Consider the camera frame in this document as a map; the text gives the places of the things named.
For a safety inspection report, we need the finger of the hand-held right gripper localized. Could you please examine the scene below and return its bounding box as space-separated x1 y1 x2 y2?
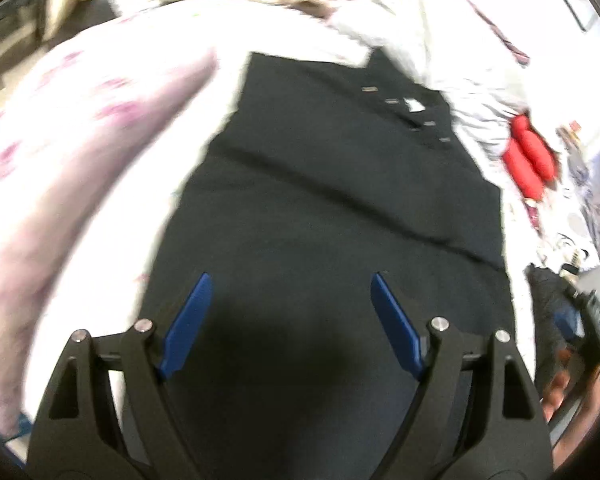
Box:
528 265 583 386

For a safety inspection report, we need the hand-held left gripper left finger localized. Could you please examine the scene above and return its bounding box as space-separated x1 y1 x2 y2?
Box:
27 272 216 480

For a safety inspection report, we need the white duvet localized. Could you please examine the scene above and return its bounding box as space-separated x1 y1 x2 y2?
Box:
325 0 531 171

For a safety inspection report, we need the red cushion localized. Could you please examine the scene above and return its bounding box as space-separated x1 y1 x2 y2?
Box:
502 114 558 201

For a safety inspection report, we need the black garment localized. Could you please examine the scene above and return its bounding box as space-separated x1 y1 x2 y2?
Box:
125 50 538 480

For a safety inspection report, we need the printed cloth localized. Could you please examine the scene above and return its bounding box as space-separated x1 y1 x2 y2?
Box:
530 125 600 271

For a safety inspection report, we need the pink floral bed sheet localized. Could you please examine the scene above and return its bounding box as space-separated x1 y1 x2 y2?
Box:
0 10 371 441

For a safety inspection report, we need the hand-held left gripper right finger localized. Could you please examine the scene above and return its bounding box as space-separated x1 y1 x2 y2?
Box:
370 272 555 480

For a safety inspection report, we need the person's right hand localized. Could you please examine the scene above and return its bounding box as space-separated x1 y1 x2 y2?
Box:
541 369 600 468

